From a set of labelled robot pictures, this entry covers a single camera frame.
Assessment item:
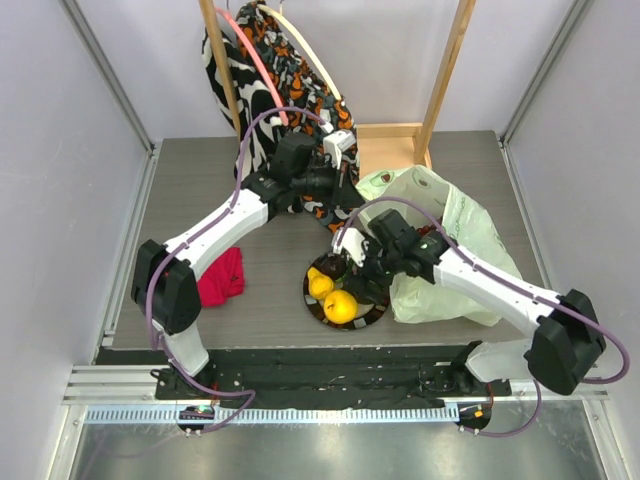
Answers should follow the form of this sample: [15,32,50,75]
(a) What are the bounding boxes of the wooden clothes rack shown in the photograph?
[199,0,475,174]

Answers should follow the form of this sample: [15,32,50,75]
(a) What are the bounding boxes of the dark red fake grapes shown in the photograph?
[415,225,439,237]

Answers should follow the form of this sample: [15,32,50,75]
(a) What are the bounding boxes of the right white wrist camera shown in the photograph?
[331,227,369,267]

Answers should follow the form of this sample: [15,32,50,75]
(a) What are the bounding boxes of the pink clothes hanger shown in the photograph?
[215,7,283,107]

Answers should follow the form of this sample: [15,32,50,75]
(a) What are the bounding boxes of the purple cable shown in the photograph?
[145,107,331,436]
[335,195,631,437]

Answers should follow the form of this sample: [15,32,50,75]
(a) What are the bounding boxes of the white slotted cable duct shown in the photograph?
[85,403,459,425]

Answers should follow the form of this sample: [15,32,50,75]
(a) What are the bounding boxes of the beige plate with dark rim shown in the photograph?
[302,252,390,330]

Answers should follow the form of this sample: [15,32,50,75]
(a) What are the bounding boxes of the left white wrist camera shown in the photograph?
[322,129,356,169]

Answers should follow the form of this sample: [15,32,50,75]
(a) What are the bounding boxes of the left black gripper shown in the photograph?
[292,157,366,210]

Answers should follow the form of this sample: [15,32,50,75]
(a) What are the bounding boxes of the red cloth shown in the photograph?
[197,247,246,308]

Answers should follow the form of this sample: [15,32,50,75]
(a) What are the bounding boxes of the dark purple fake mangosteen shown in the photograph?
[317,252,348,280]

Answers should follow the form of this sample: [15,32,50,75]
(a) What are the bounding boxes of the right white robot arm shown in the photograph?
[332,209,606,395]

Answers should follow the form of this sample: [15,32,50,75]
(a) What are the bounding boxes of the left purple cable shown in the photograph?
[145,107,331,436]

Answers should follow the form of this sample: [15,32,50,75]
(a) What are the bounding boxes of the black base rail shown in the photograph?
[96,345,512,410]

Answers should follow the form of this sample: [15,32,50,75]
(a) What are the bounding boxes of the yellow fake pear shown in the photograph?
[307,267,335,300]

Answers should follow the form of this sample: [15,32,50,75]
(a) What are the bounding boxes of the yellow fake lemon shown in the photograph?
[323,290,358,324]

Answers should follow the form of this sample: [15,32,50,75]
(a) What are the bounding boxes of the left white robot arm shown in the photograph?
[131,130,363,399]

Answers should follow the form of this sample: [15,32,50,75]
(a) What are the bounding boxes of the zebra print garment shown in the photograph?
[201,32,288,179]

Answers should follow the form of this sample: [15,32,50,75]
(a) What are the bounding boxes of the cream clothes hanger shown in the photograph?
[255,3,343,103]

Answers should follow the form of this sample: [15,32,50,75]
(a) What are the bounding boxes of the orange grey camouflage garment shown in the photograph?
[236,1,360,233]

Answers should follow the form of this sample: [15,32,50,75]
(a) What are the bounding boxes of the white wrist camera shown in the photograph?
[331,227,369,267]
[322,129,356,169]

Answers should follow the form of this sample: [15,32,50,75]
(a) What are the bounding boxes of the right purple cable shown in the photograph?
[335,195,631,437]

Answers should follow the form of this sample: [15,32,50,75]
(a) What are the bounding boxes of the pale green plastic bag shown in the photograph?
[354,165,524,327]

